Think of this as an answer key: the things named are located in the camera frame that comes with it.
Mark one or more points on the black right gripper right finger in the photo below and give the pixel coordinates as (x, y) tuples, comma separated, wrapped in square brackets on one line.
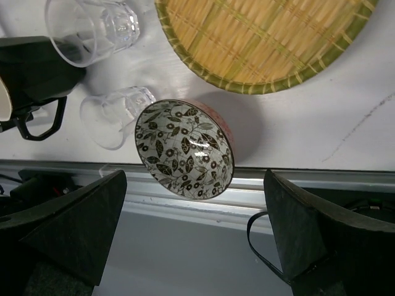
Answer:
[(330, 249)]

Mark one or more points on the pink floral patterned bowl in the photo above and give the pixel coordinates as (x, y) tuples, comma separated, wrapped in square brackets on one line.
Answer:
[(187, 147)]

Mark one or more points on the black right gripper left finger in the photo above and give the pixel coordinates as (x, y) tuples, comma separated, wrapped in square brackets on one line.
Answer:
[(58, 244)]

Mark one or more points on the aluminium table edge rail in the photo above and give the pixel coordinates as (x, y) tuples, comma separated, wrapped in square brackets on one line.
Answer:
[(231, 209)]

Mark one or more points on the clear glass near mug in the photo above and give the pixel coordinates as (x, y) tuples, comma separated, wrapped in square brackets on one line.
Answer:
[(110, 118)]

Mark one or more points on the clear faceted glass far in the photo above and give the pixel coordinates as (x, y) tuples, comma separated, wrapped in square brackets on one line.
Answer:
[(86, 32)]

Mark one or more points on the round woven bamboo tray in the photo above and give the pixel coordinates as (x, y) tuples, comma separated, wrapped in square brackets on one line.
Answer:
[(260, 47)]

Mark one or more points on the black mug white inside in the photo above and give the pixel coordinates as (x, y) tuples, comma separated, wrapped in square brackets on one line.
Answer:
[(33, 74)]

